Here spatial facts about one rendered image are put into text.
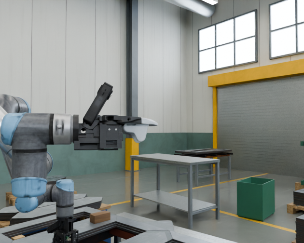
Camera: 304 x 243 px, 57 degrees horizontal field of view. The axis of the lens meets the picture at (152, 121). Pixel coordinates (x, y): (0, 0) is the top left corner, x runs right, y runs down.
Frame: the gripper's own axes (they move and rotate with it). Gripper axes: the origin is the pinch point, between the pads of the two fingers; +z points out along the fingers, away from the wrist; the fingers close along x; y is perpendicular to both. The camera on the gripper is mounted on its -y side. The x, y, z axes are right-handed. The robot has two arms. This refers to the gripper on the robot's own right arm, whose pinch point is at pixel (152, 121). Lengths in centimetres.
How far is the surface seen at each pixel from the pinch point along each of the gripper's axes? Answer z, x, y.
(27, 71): -166, -742, -263
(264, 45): 567, -690, -378
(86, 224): -14, -115, 45
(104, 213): -3, -118, 40
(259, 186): 252, -325, 47
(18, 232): -53, -117, 47
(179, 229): 47, -120, 54
